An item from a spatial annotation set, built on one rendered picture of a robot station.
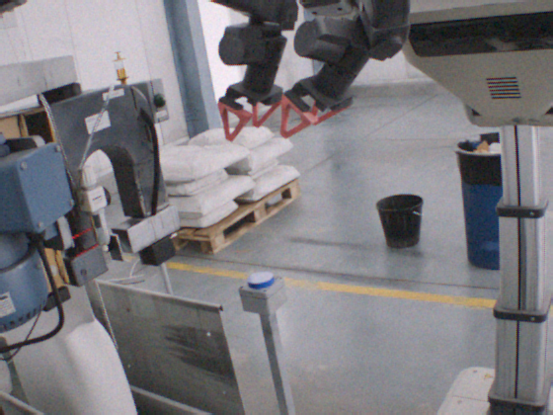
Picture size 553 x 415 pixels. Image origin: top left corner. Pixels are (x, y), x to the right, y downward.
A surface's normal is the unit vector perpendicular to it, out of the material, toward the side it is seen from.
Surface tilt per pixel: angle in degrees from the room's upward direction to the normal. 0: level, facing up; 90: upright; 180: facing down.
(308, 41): 70
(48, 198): 90
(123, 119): 90
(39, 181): 90
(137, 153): 90
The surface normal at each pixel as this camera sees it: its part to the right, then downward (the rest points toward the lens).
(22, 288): 0.85, 0.04
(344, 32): 0.47, -0.40
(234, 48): -0.66, 0.24
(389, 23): 0.15, 0.93
